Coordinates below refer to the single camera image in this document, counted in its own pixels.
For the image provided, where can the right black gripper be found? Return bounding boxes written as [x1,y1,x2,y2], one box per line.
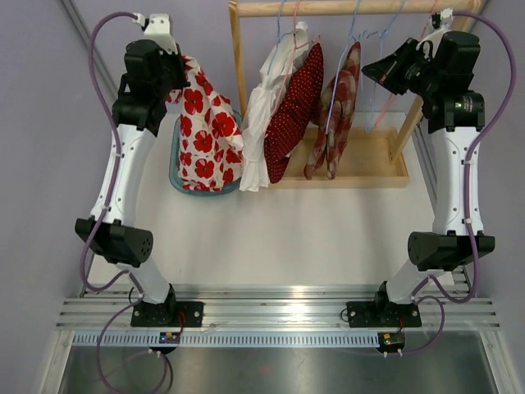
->
[363,39,442,99]

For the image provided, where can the pink hanger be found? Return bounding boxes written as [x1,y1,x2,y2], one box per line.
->
[272,0,321,112]
[374,0,440,127]

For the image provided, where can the white red poppy skirt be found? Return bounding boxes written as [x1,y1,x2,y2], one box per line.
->
[167,56,244,196]

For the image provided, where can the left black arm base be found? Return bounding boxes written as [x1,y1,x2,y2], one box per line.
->
[130,301,204,328]

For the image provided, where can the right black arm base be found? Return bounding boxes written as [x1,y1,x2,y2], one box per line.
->
[346,301,422,328]

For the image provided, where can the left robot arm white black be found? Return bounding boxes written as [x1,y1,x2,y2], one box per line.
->
[75,39,189,326]

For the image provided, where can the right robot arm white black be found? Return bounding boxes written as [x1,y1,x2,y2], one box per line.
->
[362,31,495,325]

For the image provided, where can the red plaid garment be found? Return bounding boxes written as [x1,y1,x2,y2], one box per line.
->
[304,42,361,180]

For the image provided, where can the dark red dotted garment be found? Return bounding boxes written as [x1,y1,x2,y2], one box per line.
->
[264,44,324,184]

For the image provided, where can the wooden clothes rack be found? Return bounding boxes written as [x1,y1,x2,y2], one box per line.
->
[228,1,486,189]

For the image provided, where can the white ruffled garment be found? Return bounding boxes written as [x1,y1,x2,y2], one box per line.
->
[239,21,310,192]

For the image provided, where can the teal plastic basin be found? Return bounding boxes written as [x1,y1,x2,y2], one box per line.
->
[169,114,242,196]

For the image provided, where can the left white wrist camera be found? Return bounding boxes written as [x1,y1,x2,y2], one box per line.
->
[134,13,180,54]

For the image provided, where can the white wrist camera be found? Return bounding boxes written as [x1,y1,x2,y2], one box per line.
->
[417,8,454,59]
[134,13,180,54]

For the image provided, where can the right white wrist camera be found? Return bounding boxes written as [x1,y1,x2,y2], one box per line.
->
[417,8,454,59]

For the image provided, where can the aluminium mounting rail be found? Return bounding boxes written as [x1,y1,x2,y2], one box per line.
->
[56,285,500,331]

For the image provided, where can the white slotted cable duct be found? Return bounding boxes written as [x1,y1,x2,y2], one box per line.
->
[73,330,379,348]

